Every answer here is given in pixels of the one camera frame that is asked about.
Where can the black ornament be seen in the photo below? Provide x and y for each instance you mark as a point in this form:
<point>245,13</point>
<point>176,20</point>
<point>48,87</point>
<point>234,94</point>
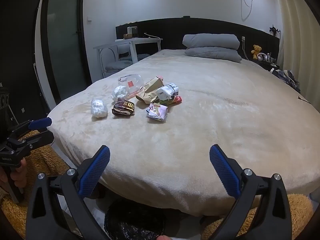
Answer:
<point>274,30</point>

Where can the black wall panel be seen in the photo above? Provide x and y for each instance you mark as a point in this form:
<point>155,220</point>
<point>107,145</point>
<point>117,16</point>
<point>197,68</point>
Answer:
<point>20,55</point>

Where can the dark nightstand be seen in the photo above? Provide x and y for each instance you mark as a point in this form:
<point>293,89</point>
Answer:
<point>267,65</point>

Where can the frosted glass door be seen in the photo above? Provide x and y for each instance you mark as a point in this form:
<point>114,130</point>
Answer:
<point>65,30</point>

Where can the green and red wrapper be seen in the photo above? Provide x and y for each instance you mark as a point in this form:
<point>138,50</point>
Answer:
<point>176,99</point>

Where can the brown paper bag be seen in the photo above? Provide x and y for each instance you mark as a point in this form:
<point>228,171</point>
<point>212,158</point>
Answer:
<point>150,87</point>

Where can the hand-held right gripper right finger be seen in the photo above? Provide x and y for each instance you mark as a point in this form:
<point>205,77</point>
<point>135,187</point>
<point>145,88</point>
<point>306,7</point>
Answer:
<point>223,170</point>

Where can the dark brown snack packet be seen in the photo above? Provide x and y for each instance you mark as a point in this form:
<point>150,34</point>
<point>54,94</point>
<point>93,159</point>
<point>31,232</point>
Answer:
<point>123,107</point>

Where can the chair with grey cushion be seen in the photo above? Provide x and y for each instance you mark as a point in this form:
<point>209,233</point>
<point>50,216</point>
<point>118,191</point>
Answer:
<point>113,66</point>

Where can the white carton box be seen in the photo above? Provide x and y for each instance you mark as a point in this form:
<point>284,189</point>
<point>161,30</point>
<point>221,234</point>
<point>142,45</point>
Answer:
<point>166,91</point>

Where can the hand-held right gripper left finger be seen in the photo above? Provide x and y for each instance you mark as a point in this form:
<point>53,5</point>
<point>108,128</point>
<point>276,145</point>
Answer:
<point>96,172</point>

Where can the white headphones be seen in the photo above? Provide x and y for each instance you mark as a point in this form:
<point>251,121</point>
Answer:
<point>261,57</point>

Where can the plaid cloth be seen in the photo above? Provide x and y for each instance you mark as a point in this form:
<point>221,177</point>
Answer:
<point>287,76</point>

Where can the person's left hand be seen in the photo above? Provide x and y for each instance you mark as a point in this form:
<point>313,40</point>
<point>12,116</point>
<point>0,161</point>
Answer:
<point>22,173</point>

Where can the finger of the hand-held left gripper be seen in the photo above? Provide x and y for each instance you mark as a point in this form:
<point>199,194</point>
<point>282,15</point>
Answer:
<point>37,140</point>
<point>40,123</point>

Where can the small wooden box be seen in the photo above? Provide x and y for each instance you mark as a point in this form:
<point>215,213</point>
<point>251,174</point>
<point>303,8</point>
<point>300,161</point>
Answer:
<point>127,36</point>

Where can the yellow teddy bear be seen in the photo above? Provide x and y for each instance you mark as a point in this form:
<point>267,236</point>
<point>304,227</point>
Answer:
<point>256,51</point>

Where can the crumpled white plastic bag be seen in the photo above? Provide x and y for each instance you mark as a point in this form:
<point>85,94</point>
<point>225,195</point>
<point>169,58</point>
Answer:
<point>119,92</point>
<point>98,108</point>

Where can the black headboard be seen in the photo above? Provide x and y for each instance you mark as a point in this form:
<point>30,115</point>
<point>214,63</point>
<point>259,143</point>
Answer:
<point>170,32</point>

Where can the pink snack box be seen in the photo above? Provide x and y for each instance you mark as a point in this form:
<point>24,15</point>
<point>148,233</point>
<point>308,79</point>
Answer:
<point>157,111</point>

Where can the trash bin with black bag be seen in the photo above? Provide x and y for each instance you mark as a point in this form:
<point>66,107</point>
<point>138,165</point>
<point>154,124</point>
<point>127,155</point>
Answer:
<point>135,222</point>

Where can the white table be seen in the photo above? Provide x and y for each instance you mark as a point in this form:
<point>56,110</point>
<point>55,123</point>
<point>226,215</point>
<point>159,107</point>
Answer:
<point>140,40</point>

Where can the person's right leg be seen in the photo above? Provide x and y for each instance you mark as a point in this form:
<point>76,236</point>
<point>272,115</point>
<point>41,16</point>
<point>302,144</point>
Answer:
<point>300,210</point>

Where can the small pink box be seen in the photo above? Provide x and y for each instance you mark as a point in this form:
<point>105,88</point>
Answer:
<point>160,77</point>

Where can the clear plastic jar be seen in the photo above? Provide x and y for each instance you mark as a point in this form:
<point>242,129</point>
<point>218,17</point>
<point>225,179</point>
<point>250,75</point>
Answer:
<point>131,80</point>

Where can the beige curtain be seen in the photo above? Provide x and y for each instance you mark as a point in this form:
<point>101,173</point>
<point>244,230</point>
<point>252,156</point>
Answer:
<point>295,30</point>

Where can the white cylinder device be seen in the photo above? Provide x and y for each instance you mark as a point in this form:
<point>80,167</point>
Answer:
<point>132,30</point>

